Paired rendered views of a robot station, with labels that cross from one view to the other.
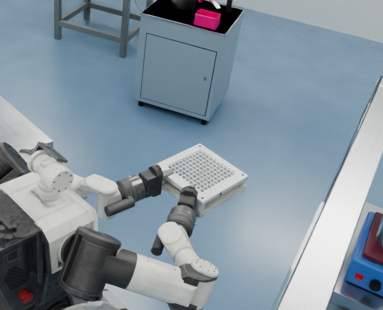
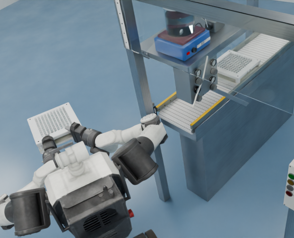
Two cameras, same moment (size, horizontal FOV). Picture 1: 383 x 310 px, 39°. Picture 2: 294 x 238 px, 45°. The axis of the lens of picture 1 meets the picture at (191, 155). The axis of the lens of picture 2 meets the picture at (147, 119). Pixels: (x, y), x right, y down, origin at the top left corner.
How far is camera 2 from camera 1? 1.01 m
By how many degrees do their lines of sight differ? 45
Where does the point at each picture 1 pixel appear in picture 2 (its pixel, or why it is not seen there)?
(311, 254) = (243, 10)
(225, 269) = not seen: hidden behind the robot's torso
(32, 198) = (77, 179)
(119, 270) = (148, 145)
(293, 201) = (29, 135)
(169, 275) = (154, 128)
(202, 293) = not seen: hidden behind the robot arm
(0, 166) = (33, 200)
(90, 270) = (146, 157)
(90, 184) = (44, 174)
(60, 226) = (109, 165)
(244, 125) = not seen: outside the picture
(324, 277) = (255, 9)
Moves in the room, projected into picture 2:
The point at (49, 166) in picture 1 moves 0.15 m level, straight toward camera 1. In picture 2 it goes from (75, 149) to (116, 148)
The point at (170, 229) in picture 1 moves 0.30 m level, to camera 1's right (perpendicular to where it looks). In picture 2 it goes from (103, 137) to (132, 99)
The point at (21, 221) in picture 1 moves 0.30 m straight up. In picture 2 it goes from (99, 184) to (74, 120)
